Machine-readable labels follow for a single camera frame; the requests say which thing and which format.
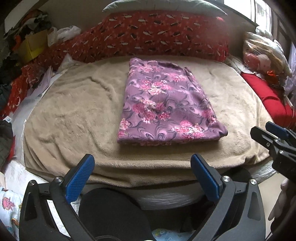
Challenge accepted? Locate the grey pillow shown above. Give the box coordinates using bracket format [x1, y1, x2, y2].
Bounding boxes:
[102, 0, 227, 17]

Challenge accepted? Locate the plastic bag with toys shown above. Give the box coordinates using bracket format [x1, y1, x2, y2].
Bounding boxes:
[243, 27, 292, 77]

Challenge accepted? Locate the white plastic bag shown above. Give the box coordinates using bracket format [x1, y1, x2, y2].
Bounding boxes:
[47, 26, 81, 47]

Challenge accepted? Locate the window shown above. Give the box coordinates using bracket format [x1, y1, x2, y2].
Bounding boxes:
[222, 0, 293, 42]

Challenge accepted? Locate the yellow box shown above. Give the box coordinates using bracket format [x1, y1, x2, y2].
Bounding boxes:
[17, 30, 48, 64]

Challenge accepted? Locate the purple floral garment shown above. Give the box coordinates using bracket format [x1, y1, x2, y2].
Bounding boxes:
[117, 58, 228, 146]

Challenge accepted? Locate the cartoon print sheet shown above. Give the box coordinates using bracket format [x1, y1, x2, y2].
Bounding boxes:
[0, 159, 82, 240]

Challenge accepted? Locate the right hand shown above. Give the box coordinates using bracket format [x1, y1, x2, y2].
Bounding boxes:
[268, 179, 292, 221]

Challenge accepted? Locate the black round object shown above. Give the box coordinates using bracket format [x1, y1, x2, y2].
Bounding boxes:
[78, 188, 155, 241]

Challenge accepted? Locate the red cushion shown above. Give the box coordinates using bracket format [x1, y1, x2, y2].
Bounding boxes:
[241, 72, 295, 129]

